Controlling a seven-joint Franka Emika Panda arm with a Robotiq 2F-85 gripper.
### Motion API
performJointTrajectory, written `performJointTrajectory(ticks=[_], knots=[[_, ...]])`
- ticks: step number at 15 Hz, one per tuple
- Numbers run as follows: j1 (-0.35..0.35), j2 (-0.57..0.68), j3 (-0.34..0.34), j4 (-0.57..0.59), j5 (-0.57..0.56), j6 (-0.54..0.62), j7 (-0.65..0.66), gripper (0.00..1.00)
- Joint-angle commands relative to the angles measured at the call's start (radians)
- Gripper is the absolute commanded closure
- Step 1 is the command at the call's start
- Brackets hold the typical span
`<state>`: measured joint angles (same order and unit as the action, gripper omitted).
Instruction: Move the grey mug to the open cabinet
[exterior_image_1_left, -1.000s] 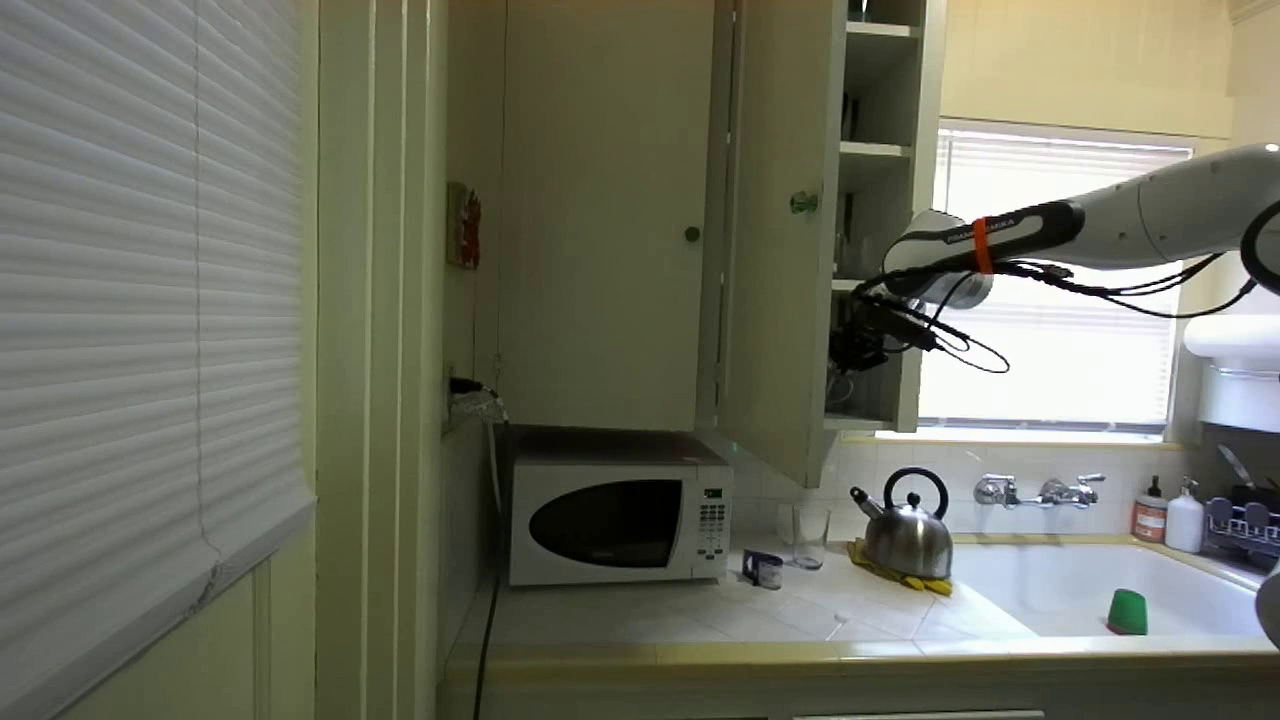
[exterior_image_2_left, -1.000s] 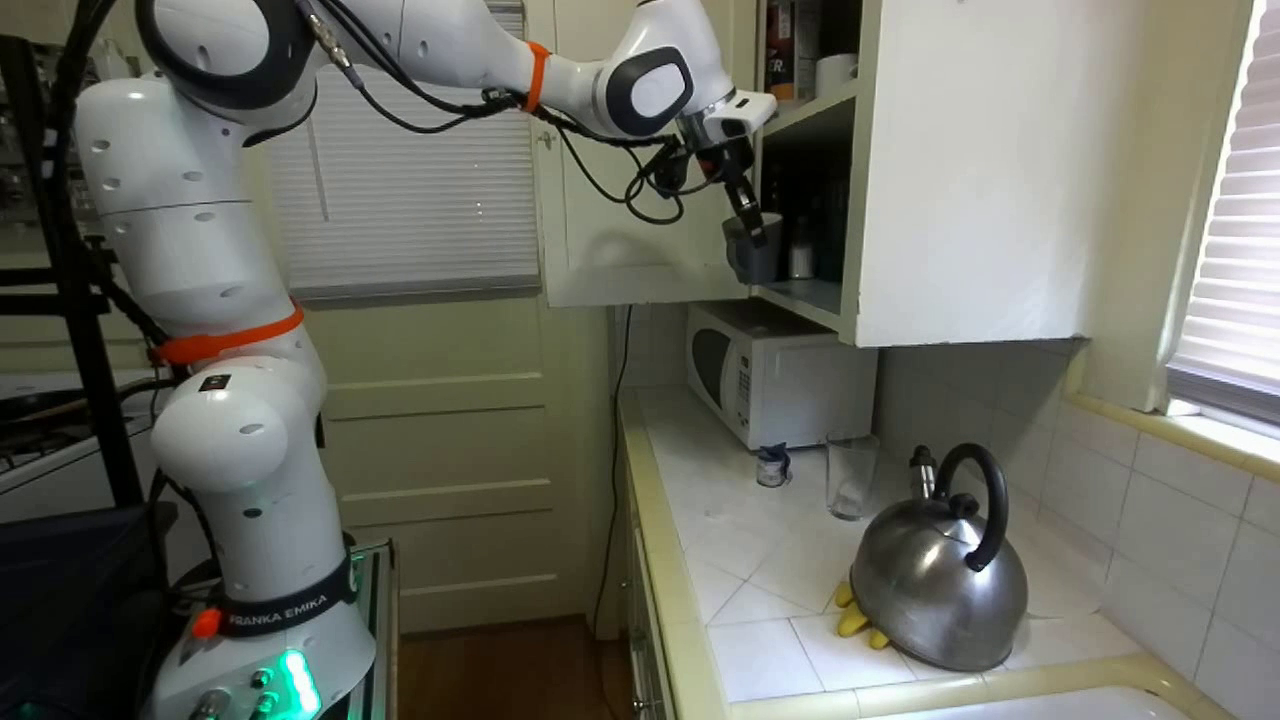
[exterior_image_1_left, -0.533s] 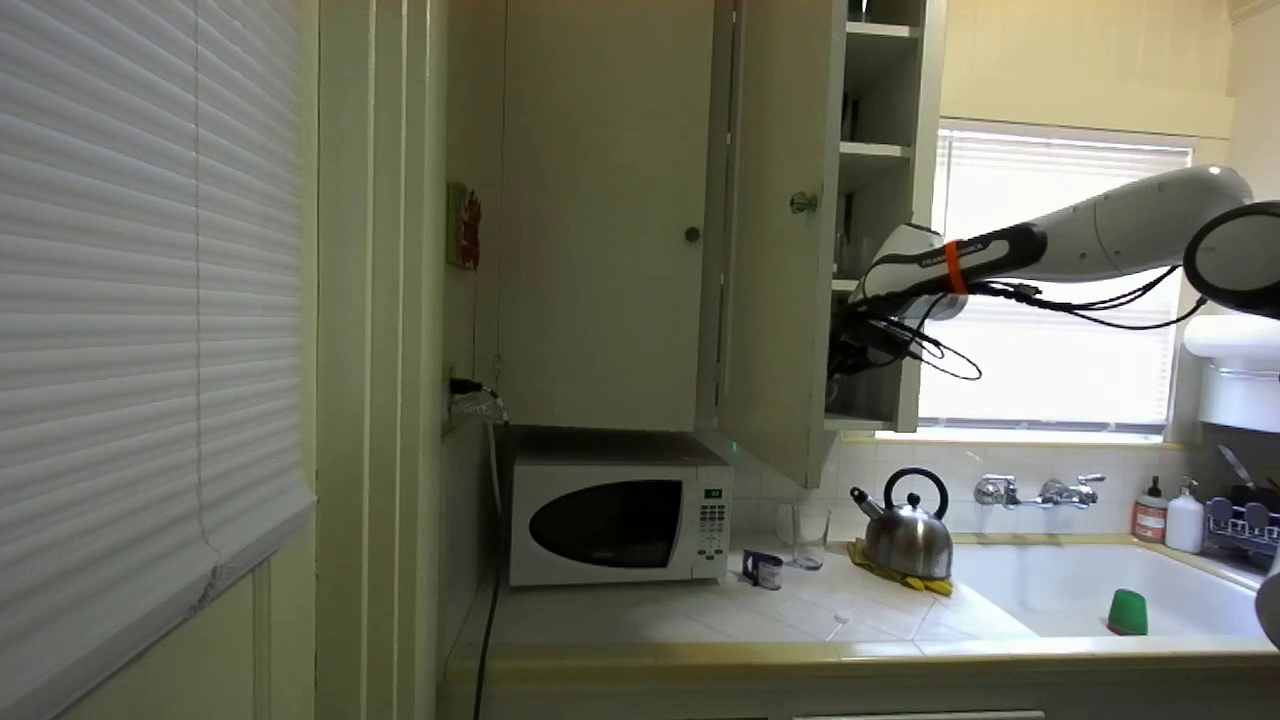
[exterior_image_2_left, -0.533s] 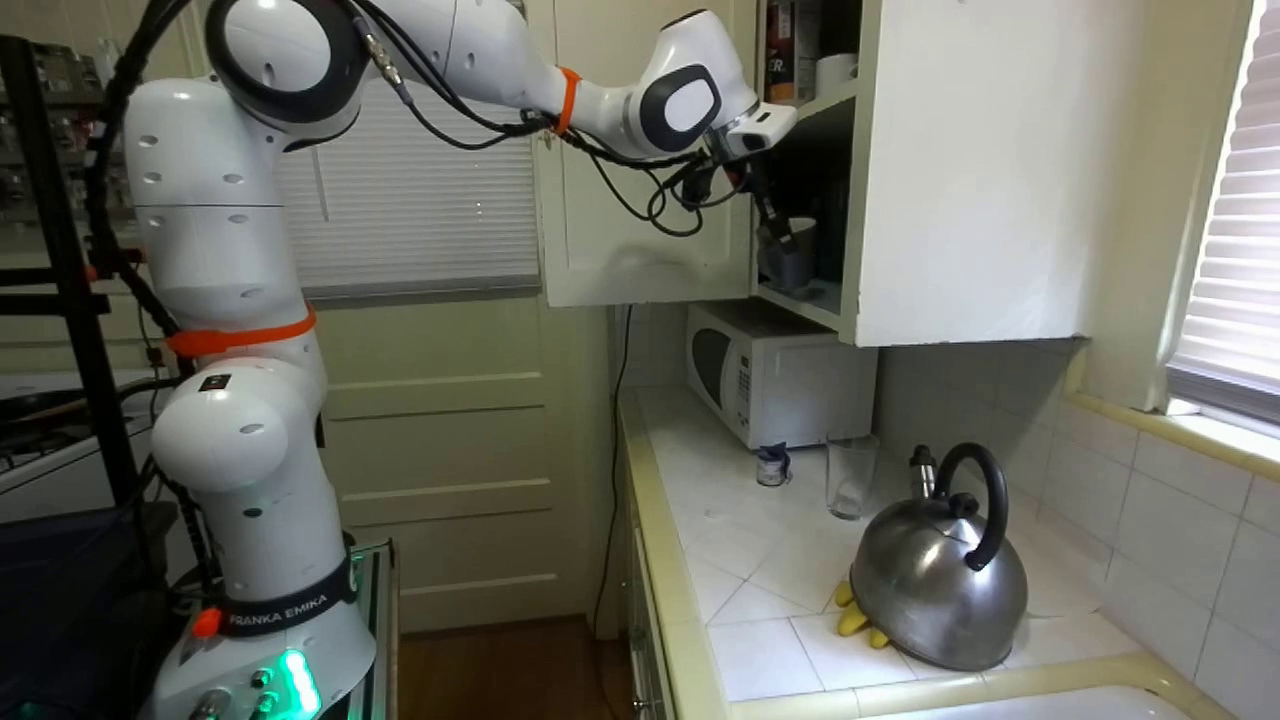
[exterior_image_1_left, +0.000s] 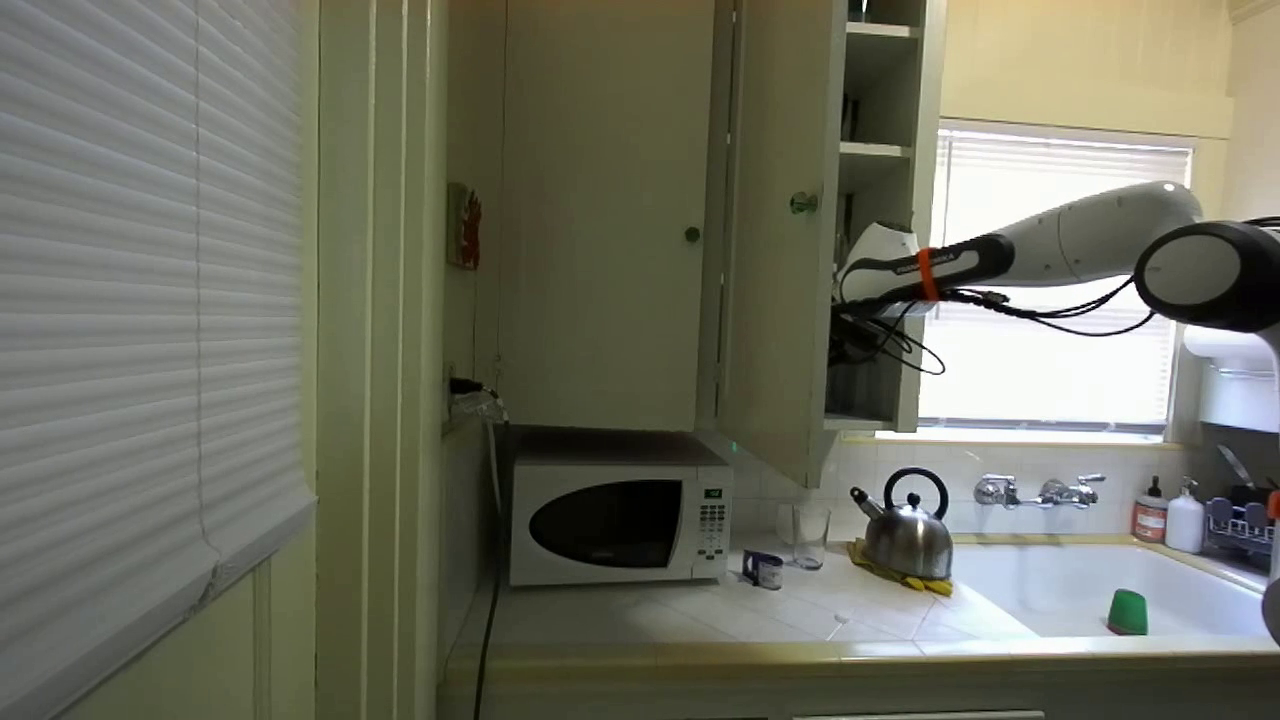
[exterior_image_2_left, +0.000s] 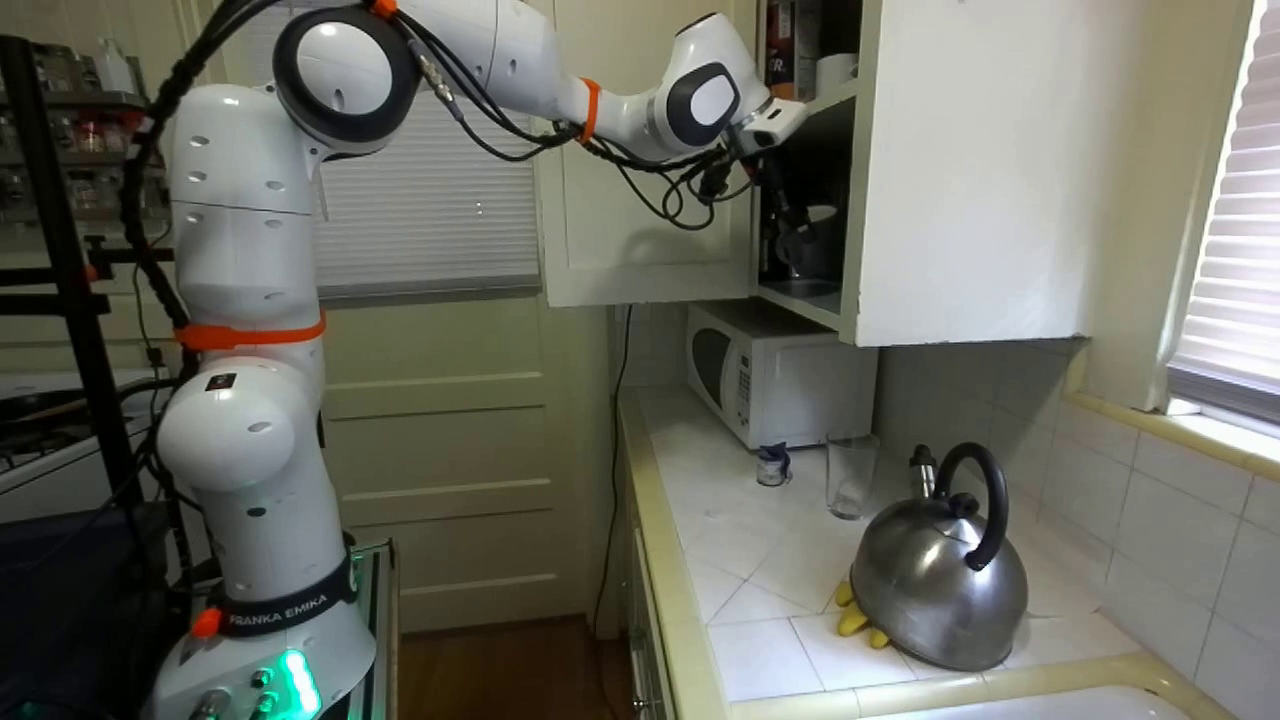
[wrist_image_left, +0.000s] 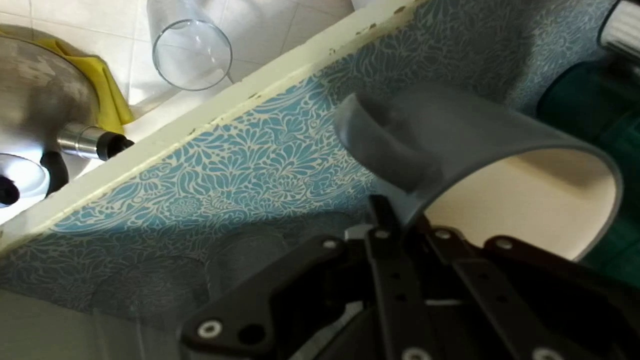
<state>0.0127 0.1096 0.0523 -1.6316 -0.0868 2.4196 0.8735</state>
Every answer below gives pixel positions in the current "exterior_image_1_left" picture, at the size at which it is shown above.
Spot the window blind beside cabinet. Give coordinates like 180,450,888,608
0,0,321,720

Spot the green plastic cup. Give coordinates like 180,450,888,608
1105,586,1157,642

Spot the window blind above sink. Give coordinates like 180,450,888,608
914,120,1197,431

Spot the soap bottle with red liquid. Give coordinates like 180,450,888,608
1126,473,1173,549

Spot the white wall cabinet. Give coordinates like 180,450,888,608
493,0,949,440

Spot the closed white cabinet door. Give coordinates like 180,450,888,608
499,0,721,435

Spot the open white cabinet door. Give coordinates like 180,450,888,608
721,0,847,494

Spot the small dark measuring cup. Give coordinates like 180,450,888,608
738,546,790,597

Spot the reddish wall ornament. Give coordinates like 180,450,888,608
443,180,484,275

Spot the black microwave power cord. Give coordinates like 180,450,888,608
468,422,506,720

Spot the white plastic bottle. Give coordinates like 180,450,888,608
1163,486,1208,556

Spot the white sink basin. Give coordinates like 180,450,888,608
950,538,1270,650

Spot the clear drinking glass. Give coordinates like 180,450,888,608
790,501,831,574

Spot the steel kettle with black handle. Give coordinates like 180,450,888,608
847,466,959,586

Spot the white microwave oven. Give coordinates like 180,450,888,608
499,445,738,594

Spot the chrome sink faucet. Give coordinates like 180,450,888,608
968,467,1112,520

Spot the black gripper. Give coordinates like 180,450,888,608
838,300,914,357

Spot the dark dish rack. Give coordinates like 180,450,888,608
1201,445,1275,576

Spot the yellow sponge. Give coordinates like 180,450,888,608
853,539,959,600

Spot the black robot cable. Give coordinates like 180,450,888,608
835,275,1169,380

